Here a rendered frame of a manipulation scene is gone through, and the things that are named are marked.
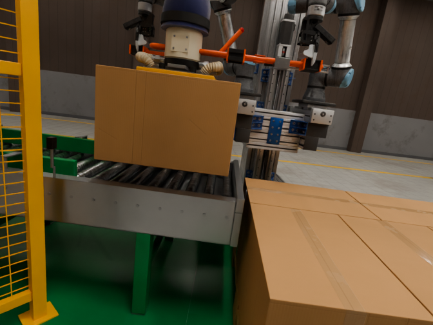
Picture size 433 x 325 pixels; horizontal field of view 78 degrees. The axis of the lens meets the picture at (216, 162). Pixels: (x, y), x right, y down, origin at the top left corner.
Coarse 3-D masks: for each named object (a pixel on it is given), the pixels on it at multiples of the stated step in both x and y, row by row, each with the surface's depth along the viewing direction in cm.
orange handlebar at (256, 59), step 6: (156, 48) 128; (162, 48) 124; (156, 54) 151; (162, 54) 151; (204, 54) 127; (210, 54) 124; (216, 54) 123; (222, 54) 123; (246, 60) 127; (252, 60) 124; (258, 60) 123; (264, 60) 123; (270, 60) 122; (294, 66) 127
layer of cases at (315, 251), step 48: (288, 192) 142; (336, 192) 153; (240, 240) 137; (288, 240) 91; (336, 240) 96; (384, 240) 101; (432, 240) 106; (240, 288) 114; (288, 288) 67; (336, 288) 69; (384, 288) 72; (432, 288) 75
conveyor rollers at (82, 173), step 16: (0, 144) 165; (16, 144) 167; (80, 160) 158; (96, 160) 159; (80, 176) 126; (96, 176) 127; (112, 176) 141; (128, 176) 139; (144, 176) 138; (160, 176) 140; (176, 176) 143; (192, 176) 149; (208, 176) 154; (224, 176) 157; (208, 192) 125; (224, 192) 129
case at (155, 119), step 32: (96, 64) 109; (96, 96) 112; (128, 96) 111; (160, 96) 111; (192, 96) 110; (224, 96) 110; (96, 128) 115; (128, 128) 114; (160, 128) 114; (192, 128) 114; (224, 128) 113; (128, 160) 118; (160, 160) 117; (192, 160) 117; (224, 160) 116
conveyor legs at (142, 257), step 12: (12, 216) 149; (144, 240) 111; (156, 240) 141; (168, 240) 182; (144, 252) 112; (156, 252) 135; (144, 264) 113; (144, 276) 115; (144, 288) 116; (132, 300) 118; (144, 300) 118; (132, 312) 119; (144, 312) 119
